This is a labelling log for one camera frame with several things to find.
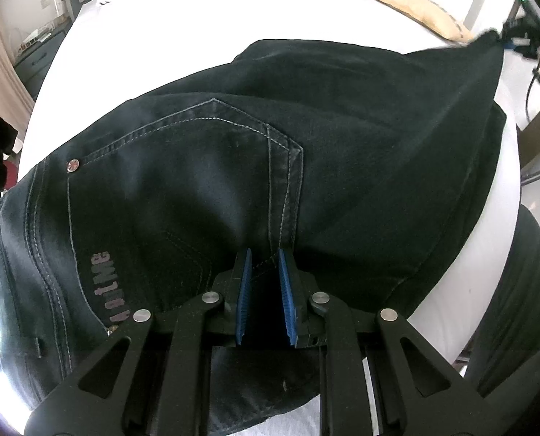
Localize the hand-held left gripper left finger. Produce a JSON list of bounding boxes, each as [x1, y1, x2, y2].
[[22, 247, 253, 436]]

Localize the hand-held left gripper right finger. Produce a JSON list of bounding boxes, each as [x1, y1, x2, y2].
[[277, 248, 509, 436]]

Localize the black denim pants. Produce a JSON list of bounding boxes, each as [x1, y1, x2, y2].
[[0, 29, 509, 436]]

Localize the yellow pillow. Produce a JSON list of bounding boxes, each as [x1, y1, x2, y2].
[[367, 0, 473, 44]]

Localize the person's leg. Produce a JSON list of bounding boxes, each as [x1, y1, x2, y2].
[[467, 203, 540, 396]]

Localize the pink and white stand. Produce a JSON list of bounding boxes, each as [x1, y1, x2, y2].
[[1, 159, 20, 191]]

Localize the bed with white sheet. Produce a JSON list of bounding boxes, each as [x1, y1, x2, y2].
[[13, 0, 523, 436]]

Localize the grey nightstand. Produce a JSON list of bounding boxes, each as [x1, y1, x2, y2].
[[15, 27, 73, 101]]

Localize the clear tray with small things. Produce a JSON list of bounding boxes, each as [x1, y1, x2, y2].
[[18, 27, 53, 53]]

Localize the black cable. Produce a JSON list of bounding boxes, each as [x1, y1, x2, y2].
[[524, 69, 540, 124]]

